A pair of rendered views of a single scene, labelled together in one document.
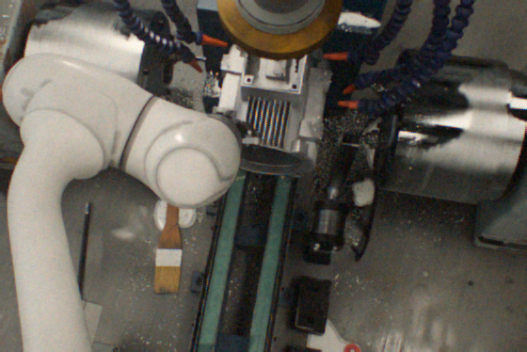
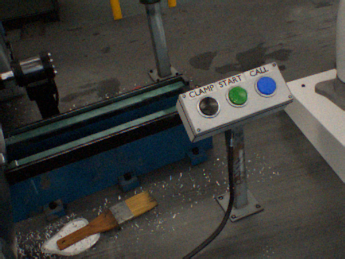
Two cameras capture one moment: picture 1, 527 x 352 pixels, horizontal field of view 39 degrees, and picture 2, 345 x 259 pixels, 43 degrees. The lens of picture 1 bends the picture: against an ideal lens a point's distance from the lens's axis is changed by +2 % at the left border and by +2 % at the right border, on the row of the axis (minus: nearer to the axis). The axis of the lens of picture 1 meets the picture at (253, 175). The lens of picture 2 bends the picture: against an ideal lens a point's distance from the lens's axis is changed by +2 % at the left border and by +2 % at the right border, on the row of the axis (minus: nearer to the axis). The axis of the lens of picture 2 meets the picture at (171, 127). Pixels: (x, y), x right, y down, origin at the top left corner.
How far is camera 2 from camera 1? 1.19 m
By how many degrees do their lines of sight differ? 62
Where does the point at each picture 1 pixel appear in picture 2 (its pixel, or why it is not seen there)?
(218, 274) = (110, 133)
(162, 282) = (145, 203)
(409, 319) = (87, 95)
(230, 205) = (46, 155)
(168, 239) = (104, 221)
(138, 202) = not seen: outside the picture
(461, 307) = (67, 84)
